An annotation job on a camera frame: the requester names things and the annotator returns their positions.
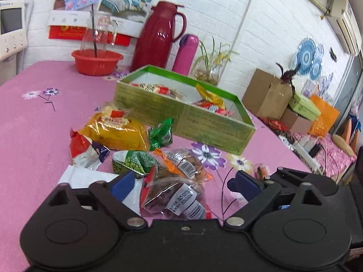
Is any white appliance with screen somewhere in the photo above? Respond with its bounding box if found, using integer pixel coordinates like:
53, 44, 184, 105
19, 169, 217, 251
0, 0, 29, 61

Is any pink floral tablecloth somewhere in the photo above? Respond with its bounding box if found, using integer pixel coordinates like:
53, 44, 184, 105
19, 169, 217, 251
0, 60, 312, 272

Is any glass vase with plant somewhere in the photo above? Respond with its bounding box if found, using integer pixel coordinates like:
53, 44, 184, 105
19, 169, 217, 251
191, 37, 240, 87

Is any green shoe box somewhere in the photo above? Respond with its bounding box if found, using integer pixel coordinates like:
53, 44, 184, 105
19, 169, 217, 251
288, 92, 321, 121

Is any green cardboard box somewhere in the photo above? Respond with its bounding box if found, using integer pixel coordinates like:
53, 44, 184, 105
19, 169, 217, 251
113, 65, 257, 156

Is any wall calendar poster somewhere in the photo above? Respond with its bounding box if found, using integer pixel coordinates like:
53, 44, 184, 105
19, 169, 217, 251
48, 0, 165, 46

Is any orange paper bag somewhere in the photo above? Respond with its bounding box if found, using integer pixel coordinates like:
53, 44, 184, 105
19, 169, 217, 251
308, 95, 340, 138

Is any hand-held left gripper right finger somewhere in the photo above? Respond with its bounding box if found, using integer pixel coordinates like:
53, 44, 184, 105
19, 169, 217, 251
223, 170, 326, 229

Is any white power strip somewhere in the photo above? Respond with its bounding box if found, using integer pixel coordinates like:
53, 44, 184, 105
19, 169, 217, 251
292, 140, 324, 172

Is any small pink snack stick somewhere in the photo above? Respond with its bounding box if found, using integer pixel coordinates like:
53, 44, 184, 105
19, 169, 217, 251
255, 164, 268, 180

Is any large blue patterned wall fan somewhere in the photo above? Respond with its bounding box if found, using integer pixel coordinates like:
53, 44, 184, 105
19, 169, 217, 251
295, 36, 316, 75

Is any clear packet with orange edge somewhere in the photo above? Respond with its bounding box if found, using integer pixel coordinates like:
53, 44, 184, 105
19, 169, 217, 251
155, 147, 213, 182

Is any dark red plant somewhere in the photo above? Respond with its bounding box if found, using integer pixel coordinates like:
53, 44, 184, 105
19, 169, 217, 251
276, 62, 298, 87

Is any green diamond pattern packet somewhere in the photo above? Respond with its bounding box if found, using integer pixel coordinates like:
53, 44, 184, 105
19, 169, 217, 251
112, 150, 159, 176

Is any yellow packet with red label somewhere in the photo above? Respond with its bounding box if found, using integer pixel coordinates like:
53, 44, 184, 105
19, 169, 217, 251
76, 105, 151, 151

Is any white snack packet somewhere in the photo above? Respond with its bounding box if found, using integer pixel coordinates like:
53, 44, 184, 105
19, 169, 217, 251
58, 166, 148, 216

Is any small green foil packet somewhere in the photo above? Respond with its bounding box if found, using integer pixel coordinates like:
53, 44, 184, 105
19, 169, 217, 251
149, 118, 173, 151

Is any pink thermos bottle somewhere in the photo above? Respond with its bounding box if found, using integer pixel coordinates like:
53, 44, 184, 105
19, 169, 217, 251
172, 34, 199, 76

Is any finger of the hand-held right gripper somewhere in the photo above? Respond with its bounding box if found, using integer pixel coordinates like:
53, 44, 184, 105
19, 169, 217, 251
267, 167, 339, 196

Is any glass pitcher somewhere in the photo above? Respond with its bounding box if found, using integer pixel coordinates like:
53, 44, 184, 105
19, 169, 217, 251
81, 14, 118, 60

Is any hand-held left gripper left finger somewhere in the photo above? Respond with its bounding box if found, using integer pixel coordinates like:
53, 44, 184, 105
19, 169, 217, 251
47, 171, 148, 231

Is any red white small packet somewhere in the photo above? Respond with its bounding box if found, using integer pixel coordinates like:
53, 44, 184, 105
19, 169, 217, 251
69, 129, 110, 170

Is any medium blue patterned wall fan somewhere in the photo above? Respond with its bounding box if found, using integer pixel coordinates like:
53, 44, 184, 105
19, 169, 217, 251
309, 59, 322, 81

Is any black stirring stick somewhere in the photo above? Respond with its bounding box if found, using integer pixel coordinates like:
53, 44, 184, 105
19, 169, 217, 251
91, 4, 99, 58

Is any red thermos jug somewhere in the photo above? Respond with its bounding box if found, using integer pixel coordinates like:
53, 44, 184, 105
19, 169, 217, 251
130, 1, 188, 73

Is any small brown cardboard box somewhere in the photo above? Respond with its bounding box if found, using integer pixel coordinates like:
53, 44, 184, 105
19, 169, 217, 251
280, 108, 312, 134

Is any red plastic basin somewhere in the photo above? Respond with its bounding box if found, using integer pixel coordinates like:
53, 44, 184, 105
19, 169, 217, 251
71, 49, 124, 76

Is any white air conditioner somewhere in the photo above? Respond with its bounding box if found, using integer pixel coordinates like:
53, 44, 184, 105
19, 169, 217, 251
322, 0, 361, 56

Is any clear packet with dark contents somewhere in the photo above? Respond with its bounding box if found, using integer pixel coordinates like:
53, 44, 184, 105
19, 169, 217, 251
140, 173, 212, 220

